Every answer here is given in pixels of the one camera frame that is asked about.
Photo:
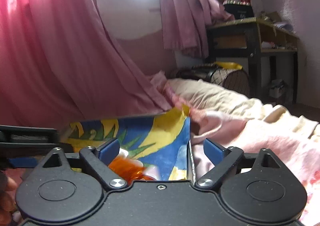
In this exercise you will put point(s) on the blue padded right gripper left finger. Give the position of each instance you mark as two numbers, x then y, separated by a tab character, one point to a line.
95	162

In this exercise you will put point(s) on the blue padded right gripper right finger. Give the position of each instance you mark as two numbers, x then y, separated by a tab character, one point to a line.
225	160

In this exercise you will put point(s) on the orange clear snack bag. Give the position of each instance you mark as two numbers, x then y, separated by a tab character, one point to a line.
132	169

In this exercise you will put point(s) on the person's left hand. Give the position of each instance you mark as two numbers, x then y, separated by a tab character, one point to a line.
7	203

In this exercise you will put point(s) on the colourful lined tray box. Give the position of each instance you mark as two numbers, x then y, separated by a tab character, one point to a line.
158	142

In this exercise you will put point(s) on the beige pillow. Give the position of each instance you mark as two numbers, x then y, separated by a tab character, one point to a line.
206	96

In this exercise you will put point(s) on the floral pink bed sheet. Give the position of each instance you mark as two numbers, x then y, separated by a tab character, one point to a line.
262	140

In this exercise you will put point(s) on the pink bed curtain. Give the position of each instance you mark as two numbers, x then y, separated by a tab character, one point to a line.
60	65

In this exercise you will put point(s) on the dark wooden desk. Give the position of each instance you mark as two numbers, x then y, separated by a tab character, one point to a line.
254	39

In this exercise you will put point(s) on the black box on desk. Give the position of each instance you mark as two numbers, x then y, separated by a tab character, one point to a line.
239	9

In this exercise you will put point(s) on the purple window curtain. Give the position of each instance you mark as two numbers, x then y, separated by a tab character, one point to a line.
184	24

